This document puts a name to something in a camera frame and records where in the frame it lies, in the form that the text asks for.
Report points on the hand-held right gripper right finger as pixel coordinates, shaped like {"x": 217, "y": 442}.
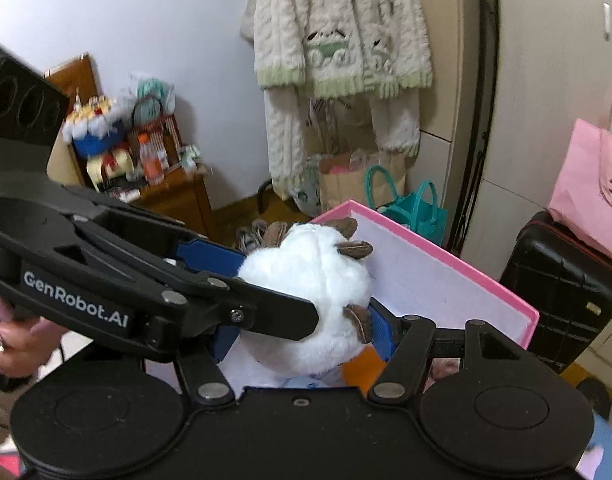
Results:
{"x": 380, "y": 330}

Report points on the beige canvas bag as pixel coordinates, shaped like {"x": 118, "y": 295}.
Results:
{"x": 247, "y": 22}

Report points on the wooden nightstand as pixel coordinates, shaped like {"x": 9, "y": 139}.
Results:
{"x": 181, "y": 200}

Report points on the teal tote bag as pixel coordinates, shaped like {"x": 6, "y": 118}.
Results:
{"x": 420, "y": 215}

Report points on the brown paper bag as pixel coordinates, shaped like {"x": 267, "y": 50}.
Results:
{"x": 346, "y": 180}

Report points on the pair of slippers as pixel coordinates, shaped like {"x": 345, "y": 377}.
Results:
{"x": 248, "y": 235}

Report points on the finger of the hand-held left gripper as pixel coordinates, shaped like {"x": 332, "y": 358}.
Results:
{"x": 211, "y": 257}
{"x": 276, "y": 310}

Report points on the orange drink bottle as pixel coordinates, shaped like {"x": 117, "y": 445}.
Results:
{"x": 151, "y": 160}

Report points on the white green plastic bag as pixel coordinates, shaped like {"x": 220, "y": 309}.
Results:
{"x": 153, "y": 87}

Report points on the cream fleece robe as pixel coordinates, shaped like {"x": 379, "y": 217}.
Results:
{"x": 326, "y": 10}

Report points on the black suitcase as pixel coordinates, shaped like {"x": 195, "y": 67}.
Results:
{"x": 560, "y": 290}

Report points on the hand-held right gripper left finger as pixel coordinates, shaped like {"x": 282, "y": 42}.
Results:
{"x": 223, "y": 342}

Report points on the pink tote bag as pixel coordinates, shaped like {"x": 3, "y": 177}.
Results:
{"x": 585, "y": 185}

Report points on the pink storage box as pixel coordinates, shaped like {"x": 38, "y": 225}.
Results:
{"x": 435, "y": 280}

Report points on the small orange item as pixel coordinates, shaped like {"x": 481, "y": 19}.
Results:
{"x": 361, "y": 366}

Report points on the white fluffy plush toy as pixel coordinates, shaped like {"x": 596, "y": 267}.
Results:
{"x": 296, "y": 280}

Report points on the blue white toy bouquet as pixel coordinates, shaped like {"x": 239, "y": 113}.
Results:
{"x": 93, "y": 135}

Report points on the beige wardrobe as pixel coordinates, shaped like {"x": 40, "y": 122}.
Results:
{"x": 535, "y": 60}

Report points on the person's left hand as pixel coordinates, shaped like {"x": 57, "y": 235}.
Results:
{"x": 21, "y": 347}

